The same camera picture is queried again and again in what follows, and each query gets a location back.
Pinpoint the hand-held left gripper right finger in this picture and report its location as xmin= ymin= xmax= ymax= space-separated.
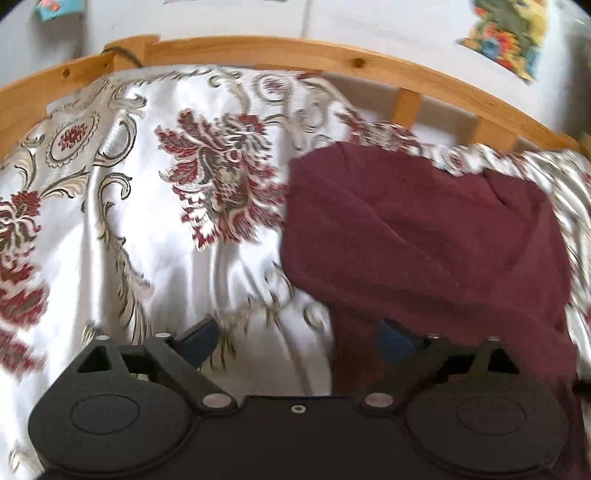
xmin=355 ymin=318 xmax=520 ymax=411

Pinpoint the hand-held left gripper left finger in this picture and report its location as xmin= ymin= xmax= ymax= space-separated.
xmin=76 ymin=316 xmax=237 ymax=411

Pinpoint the maroon knit garment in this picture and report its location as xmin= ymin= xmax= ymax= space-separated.
xmin=279 ymin=141 xmax=591 ymax=480

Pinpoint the white floral satin bedspread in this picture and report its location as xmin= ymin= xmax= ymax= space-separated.
xmin=0 ymin=65 xmax=591 ymax=480

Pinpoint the colourful landscape poster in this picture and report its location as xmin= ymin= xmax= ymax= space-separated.
xmin=457 ymin=0 xmax=557 ymax=84

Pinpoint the curled cartoon girl poster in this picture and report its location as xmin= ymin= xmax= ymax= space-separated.
xmin=36 ymin=0 xmax=88 ymax=23

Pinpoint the black cable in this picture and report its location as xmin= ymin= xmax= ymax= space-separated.
xmin=107 ymin=44 xmax=145 ymax=69

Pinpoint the wooden bed frame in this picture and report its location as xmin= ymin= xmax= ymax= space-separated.
xmin=0 ymin=36 xmax=591 ymax=160

